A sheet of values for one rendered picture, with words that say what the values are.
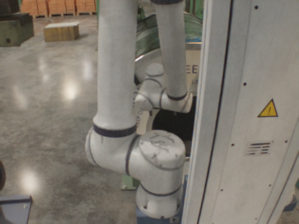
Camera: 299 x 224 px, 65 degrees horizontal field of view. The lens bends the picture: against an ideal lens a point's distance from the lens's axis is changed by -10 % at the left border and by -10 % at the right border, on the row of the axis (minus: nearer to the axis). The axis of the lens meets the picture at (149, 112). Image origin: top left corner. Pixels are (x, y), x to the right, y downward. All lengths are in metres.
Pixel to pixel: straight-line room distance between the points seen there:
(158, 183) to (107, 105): 0.30
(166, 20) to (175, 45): 0.10
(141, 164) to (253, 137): 0.36
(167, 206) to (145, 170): 0.18
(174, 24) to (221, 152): 0.41
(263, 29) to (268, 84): 0.13
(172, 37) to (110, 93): 0.26
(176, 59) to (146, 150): 0.32
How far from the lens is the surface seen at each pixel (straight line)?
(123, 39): 0.77
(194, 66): 1.55
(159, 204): 0.92
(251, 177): 0.77
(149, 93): 1.09
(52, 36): 7.68
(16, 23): 1.25
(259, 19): 0.55
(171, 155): 0.79
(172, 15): 0.79
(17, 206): 2.47
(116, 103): 0.80
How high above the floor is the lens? 1.74
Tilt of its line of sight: 30 degrees down
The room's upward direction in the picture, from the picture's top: straight up
